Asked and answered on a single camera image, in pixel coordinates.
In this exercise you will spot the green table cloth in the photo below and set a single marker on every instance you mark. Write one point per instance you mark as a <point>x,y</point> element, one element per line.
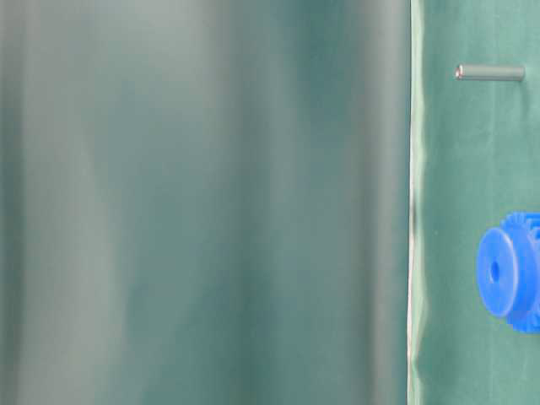
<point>474,159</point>

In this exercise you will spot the grey metal shaft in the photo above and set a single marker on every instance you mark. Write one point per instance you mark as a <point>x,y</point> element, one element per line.
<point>486,72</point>

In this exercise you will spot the blue plastic gear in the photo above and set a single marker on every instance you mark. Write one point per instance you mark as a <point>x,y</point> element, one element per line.
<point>507,271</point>

